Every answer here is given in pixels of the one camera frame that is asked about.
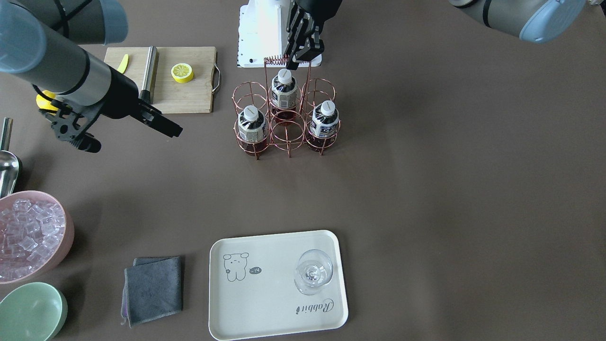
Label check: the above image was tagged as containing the green bowl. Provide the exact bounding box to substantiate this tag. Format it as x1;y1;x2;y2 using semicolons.
0;282;68;341

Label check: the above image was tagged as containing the copper wire bottle basket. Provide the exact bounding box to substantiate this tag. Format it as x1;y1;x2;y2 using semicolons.
232;70;341;158

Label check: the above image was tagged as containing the metal ice scoop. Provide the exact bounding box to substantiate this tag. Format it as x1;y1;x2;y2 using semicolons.
0;118;22;198

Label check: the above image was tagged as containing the pink bowl with ice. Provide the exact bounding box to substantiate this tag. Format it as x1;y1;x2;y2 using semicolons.
0;190;74;284

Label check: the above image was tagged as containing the cream serving tray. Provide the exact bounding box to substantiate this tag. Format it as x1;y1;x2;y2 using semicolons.
208;230;349;341

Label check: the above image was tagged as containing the wine glass on tray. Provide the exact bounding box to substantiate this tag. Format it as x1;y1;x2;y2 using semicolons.
294;249;334;296

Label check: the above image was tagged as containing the tea bottle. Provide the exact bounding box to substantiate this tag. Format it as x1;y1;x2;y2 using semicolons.
306;100;339;153
270;69;299;126
237;105;268;157

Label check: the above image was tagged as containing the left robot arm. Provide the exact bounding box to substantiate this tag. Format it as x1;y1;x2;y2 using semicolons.
283;0;605;71

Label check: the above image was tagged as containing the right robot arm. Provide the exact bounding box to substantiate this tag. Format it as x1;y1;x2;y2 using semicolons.
1;0;182;145

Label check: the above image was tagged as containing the wooden cutting board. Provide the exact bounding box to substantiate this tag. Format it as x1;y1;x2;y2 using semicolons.
104;46;218;115

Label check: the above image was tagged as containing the grey folded cloth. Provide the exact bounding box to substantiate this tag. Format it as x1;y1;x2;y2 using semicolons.
121;256;183;328

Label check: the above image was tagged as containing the tea bottle front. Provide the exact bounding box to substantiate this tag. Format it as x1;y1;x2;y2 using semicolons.
306;100;339;153
237;105;268;157

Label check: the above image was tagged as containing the whole lemon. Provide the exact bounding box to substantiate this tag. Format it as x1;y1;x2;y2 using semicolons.
36;90;58;112

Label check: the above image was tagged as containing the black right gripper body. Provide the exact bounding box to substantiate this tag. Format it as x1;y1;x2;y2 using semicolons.
98;67;161;124

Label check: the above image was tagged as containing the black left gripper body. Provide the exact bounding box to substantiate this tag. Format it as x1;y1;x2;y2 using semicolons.
284;0;342;62

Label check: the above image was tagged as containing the metal muddler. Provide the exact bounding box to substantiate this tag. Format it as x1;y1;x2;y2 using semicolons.
139;46;158;104

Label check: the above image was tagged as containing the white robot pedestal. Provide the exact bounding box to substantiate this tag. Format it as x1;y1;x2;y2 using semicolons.
237;0;322;68

